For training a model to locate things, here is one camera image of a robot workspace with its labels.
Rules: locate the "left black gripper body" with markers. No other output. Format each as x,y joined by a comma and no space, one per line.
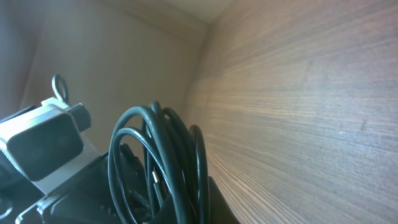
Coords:
86,197

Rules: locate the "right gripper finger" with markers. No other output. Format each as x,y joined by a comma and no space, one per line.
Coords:
220,212

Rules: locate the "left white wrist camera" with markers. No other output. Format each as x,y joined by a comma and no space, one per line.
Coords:
46,144

